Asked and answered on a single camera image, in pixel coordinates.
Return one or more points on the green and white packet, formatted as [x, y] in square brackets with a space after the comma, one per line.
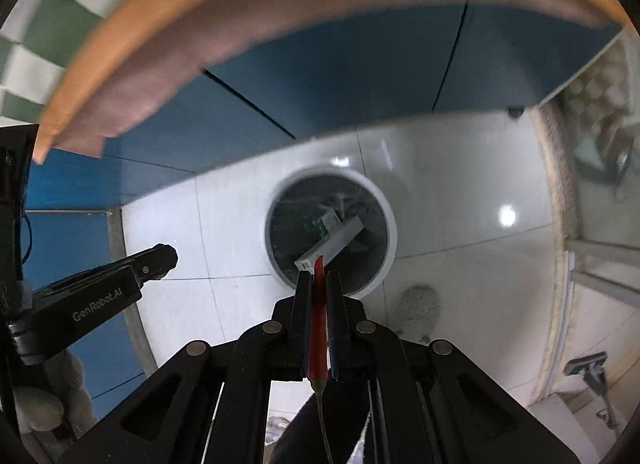
[327, 221]

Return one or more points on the grey floor mop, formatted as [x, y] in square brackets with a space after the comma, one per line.
[592, 374]

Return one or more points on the blue kitchen cabinet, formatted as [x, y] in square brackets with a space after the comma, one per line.
[350, 73]

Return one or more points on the green white checkered cloth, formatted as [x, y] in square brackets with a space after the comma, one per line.
[45, 38]

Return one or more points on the white round bin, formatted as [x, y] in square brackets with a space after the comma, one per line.
[330, 229]

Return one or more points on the grey fluffy slipper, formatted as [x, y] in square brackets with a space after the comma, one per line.
[421, 311]

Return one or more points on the red chili pepper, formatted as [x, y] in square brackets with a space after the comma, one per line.
[317, 324]

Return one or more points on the glass sliding door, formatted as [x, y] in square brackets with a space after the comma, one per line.
[595, 143]

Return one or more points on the long white box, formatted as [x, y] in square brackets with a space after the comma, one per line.
[332, 244]

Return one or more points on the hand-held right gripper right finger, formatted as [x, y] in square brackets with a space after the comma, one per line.
[334, 329]

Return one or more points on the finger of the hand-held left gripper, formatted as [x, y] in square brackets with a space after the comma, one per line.
[155, 261]

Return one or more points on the person's left hand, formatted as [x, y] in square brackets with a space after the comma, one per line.
[55, 394]

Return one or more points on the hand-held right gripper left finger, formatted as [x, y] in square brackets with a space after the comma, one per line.
[303, 324]

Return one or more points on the pink cloth underlay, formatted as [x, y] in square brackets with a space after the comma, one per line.
[150, 83]

